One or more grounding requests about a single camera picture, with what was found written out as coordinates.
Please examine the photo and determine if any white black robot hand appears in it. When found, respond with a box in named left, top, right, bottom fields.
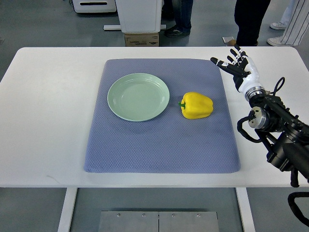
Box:
left=211, top=44, right=262, bottom=94

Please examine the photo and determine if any yellow bell pepper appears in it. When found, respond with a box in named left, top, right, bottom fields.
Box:
left=178, top=92, right=213, bottom=119

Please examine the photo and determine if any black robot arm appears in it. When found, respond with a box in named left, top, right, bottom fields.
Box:
left=237, top=77, right=309, bottom=188

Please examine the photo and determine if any light green plate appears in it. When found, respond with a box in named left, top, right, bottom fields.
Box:
left=107, top=73, right=170, bottom=122

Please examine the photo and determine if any grey metal floor plate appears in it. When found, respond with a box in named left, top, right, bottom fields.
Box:
left=98, top=211, right=219, bottom=232

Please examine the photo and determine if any small grey floor hatch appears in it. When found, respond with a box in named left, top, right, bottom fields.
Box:
left=222, top=36, right=236, bottom=45

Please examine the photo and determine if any person in black trousers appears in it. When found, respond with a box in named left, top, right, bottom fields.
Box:
left=234, top=0, right=270, bottom=46

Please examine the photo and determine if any person in striped trousers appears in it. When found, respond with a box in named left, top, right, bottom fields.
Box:
left=267, top=0, right=309, bottom=46

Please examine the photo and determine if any person in dark jeans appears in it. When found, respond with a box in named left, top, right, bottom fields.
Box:
left=161, top=0, right=194, bottom=38

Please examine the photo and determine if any blue grey table mat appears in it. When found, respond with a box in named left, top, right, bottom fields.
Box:
left=84, top=58, right=241, bottom=174

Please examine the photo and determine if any cardboard box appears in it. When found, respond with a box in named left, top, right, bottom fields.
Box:
left=125, top=32, right=159, bottom=47

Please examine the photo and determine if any white right table leg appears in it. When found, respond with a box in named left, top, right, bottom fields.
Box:
left=236, top=187, right=255, bottom=232

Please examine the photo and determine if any white table leg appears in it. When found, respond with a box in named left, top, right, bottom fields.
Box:
left=57, top=187, right=77, bottom=232
left=236, top=187, right=255, bottom=232

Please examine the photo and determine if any white machine with slot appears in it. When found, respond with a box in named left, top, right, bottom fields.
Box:
left=72, top=0, right=117, bottom=14

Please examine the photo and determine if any white left table leg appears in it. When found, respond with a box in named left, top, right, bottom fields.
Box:
left=57, top=187, right=77, bottom=232

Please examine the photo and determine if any white pedestal cabinet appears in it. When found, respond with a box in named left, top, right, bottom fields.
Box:
left=103, top=0, right=167, bottom=33

